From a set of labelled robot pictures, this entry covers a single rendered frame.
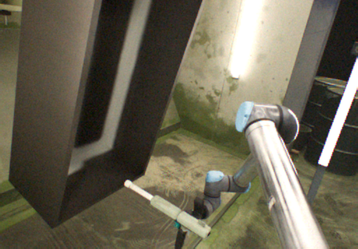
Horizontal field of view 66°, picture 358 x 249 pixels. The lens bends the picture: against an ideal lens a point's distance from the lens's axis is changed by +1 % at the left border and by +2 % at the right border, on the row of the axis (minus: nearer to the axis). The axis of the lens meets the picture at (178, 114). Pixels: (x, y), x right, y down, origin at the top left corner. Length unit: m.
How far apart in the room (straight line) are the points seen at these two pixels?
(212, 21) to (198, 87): 0.73
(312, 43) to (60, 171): 2.30
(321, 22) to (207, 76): 1.21
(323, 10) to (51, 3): 2.26
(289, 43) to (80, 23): 2.20
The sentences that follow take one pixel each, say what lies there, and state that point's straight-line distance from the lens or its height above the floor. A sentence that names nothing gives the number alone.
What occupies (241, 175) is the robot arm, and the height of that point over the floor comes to 0.69.
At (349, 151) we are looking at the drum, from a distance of 3.42.
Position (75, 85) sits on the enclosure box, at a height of 1.12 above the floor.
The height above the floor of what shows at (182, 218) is 0.55.
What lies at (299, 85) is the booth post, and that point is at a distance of 2.81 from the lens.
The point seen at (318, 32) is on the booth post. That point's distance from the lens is 2.77.
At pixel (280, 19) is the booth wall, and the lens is 2.84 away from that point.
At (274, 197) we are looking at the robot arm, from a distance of 0.84.
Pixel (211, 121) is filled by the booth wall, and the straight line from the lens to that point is 3.18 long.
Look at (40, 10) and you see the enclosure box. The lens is 1.07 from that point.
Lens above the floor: 1.38
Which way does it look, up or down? 19 degrees down
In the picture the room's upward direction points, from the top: 9 degrees clockwise
